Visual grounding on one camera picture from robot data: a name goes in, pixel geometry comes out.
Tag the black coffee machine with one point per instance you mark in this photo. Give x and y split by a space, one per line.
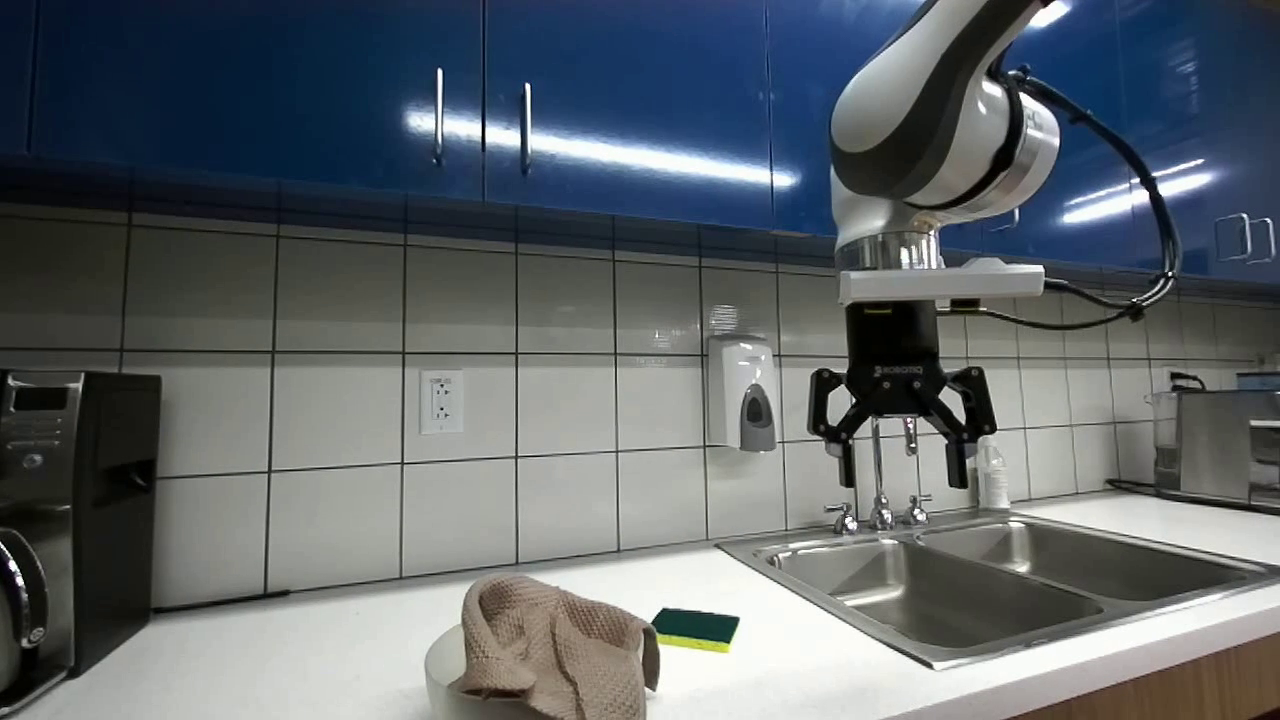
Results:
95 507

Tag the clear soap pump bottle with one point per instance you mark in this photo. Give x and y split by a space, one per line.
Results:
993 482

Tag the brown cloth towel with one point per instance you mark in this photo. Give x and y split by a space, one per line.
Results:
562 646

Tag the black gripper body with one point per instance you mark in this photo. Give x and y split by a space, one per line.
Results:
892 352

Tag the stainless steel countertop appliance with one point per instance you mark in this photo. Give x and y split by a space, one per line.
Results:
1213 446

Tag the white wall soap dispenser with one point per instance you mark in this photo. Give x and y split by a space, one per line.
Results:
741 386

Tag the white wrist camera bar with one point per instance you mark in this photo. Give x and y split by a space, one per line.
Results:
934 280

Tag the steel coffee carafe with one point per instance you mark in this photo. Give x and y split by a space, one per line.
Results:
21 603

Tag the green and yellow sponge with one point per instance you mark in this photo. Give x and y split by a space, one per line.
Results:
699 624

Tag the wooden lower cabinet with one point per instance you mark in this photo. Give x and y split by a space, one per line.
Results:
1173 690

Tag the translucent white plastic bowl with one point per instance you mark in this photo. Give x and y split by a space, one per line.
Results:
440 674

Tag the stainless steel double sink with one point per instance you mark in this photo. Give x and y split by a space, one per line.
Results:
987 587

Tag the blue glossy upper cabinets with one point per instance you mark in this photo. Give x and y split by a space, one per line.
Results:
201 94

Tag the chrome gooseneck faucet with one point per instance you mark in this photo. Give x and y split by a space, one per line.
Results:
877 485

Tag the white wall outlet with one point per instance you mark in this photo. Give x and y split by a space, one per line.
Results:
440 401

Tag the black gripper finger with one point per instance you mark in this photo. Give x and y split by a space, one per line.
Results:
828 404
974 404

